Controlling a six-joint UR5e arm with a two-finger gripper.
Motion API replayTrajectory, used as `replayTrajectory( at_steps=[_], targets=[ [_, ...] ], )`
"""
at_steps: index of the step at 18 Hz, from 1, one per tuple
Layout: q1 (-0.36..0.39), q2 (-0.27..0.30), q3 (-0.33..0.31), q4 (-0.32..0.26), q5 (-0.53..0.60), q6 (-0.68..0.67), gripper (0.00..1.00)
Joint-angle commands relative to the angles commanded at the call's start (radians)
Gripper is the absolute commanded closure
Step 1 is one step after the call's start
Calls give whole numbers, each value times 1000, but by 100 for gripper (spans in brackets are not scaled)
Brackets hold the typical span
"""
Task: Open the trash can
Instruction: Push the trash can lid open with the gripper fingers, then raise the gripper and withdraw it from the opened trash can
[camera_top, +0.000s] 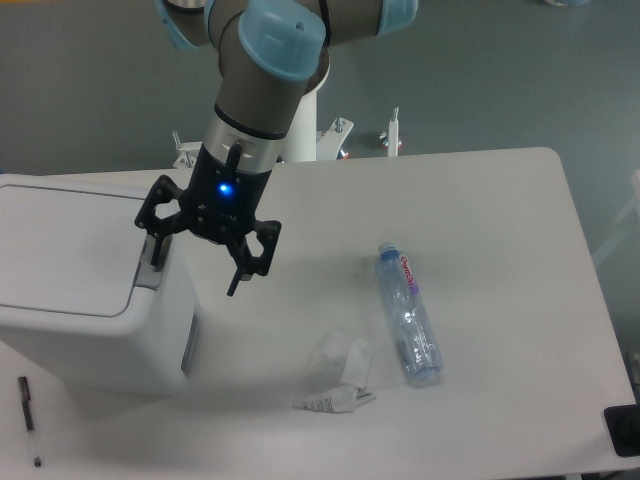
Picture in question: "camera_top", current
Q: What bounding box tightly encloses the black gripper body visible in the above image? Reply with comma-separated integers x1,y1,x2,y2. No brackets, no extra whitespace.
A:
179,142,270,244

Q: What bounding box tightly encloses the crumpled white plastic wrapper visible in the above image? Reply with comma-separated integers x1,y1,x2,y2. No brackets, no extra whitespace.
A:
292,329,376,414

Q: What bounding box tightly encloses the white push-lid trash can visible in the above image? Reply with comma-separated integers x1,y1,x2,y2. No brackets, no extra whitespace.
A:
1,174,197,395

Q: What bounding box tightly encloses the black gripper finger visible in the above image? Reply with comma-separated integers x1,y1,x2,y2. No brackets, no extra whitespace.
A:
219,218,283,298
134,175,193,266

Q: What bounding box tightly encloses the clear plastic water bottle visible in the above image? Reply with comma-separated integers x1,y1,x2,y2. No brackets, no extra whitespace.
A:
375,242,443,388

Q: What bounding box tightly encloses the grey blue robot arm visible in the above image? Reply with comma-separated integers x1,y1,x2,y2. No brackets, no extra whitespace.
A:
135,0,419,283

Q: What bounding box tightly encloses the black pen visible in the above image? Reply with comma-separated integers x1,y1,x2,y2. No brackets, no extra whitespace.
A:
17,376,42,468

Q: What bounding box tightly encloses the black device at table edge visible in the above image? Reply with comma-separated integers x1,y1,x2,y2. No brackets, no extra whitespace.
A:
604,404,639,458

